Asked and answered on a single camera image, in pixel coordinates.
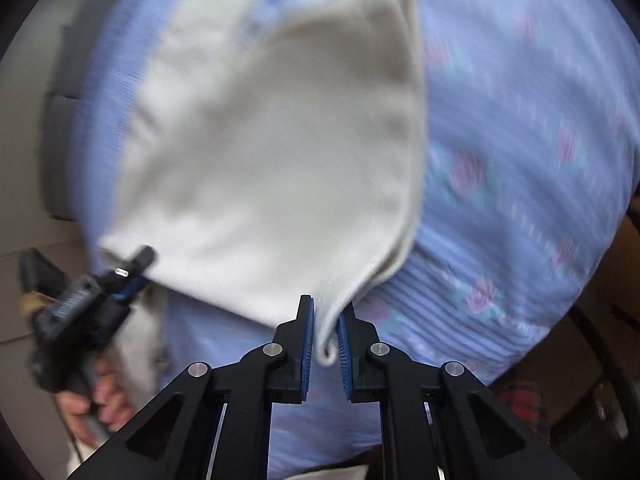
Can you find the grey bed frame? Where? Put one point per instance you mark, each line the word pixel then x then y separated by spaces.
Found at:
pixel 65 125

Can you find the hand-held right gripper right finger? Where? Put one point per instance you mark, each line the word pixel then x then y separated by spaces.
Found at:
pixel 344 360

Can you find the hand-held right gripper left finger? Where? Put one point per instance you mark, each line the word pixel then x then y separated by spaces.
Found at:
pixel 306 355

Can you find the cream knit pants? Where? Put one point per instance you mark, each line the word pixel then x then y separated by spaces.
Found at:
pixel 275 160

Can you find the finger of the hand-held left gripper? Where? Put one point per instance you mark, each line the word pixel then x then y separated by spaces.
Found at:
pixel 131 267

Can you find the red plaid cloth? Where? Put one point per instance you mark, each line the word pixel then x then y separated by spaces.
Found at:
pixel 525 400

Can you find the blue floral striped bedsheet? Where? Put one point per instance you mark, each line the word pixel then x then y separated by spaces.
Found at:
pixel 500 110

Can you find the person's left hand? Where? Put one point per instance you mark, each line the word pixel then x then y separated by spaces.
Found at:
pixel 112 400

